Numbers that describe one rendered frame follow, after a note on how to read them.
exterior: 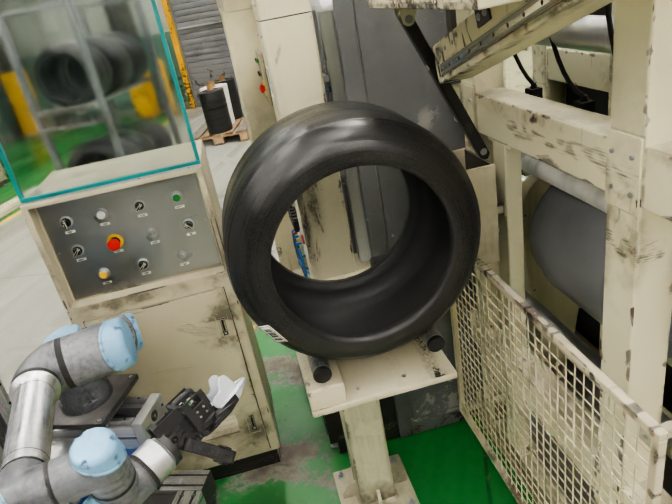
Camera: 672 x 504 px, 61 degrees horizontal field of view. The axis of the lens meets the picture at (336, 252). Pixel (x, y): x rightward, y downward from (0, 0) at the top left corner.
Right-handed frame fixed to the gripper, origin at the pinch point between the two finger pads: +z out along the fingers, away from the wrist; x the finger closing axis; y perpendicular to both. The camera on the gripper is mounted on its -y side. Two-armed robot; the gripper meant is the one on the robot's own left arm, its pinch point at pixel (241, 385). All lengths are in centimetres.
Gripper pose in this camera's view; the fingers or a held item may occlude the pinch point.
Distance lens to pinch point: 122.7
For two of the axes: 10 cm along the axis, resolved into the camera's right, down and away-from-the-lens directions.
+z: 5.6, -5.5, 6.2
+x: -6.6, 1.5, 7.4
